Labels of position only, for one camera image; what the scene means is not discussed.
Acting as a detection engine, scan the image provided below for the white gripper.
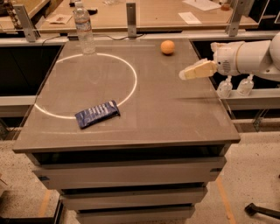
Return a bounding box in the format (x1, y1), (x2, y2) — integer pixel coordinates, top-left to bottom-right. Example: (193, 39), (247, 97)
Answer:
(178, 41), (244, 80)

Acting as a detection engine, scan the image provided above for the orange fruit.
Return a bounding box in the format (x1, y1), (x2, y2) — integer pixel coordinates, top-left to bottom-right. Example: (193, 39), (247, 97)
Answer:
(160, 40), (175, 55)

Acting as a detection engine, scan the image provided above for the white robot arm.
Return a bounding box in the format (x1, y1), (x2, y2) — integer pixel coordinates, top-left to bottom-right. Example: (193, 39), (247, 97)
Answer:
(178, 33), (280, 81)

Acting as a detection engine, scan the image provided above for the blue rxbar wrapper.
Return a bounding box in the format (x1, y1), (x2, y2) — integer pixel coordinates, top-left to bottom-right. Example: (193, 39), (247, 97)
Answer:
(74, 101), (121, 129)

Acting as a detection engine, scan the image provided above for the left clear pump bottle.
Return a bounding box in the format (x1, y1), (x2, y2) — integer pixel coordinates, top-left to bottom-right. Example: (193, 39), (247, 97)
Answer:
(217, 75), (233, 98)

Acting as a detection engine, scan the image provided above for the clear pump bottle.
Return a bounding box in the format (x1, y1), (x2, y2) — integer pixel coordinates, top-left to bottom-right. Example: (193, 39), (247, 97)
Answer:
(237, 74), (254, 96)
(217, 75), (233, 98)

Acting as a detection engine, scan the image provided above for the right clear pump bottle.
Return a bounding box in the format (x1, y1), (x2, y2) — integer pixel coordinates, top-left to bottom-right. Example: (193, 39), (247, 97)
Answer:
(237, 74), (254, 96)

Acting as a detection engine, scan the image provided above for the white paper sheet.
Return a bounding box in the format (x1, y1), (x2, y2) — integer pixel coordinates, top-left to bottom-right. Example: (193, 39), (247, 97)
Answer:
(179, 12), (201, 25)

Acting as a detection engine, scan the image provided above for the large white paper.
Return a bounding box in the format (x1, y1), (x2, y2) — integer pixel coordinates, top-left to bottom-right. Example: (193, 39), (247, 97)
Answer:
(184, 0), (221, 11)

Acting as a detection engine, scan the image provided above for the grey drawer cabinet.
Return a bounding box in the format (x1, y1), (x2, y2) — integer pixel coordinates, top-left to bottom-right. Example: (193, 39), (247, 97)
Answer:
(14, 38), (240, 224)

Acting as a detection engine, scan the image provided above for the clear plastic water bottle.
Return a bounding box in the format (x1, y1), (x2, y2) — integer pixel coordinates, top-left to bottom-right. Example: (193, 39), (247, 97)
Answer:
(73, 1), (95, 54)

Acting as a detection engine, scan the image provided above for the black chair base leg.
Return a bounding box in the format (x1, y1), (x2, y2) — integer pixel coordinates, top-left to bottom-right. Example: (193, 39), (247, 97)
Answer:
(244, 203), (280, 220)

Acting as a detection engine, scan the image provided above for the paper note on desk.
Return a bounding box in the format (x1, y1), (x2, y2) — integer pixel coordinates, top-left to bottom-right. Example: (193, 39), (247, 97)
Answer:
(47, 14), (72, 25)

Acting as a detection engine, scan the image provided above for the right metal bracket post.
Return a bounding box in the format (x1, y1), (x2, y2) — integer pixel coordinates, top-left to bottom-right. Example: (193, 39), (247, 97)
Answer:
(225, 0), (246, 37)

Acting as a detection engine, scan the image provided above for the metal bracket post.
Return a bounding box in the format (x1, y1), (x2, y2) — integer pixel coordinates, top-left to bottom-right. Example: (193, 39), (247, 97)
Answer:
(14, 4), (40, 42)
(225, 0), (246, 37)
(126, 3), (137, 39)

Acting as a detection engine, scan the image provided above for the middle metal bracket post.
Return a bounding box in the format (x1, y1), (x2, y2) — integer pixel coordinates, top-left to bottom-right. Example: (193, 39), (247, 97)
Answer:
(126, 3), (137, 39)

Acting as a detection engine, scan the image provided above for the black cable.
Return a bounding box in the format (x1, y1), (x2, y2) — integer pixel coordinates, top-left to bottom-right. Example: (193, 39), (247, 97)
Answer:
(40, 33), (145, 47)

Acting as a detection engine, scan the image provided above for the left metal bracket post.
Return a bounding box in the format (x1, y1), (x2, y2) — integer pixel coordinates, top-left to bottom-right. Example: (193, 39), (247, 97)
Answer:
(14, 4), (40, 42)

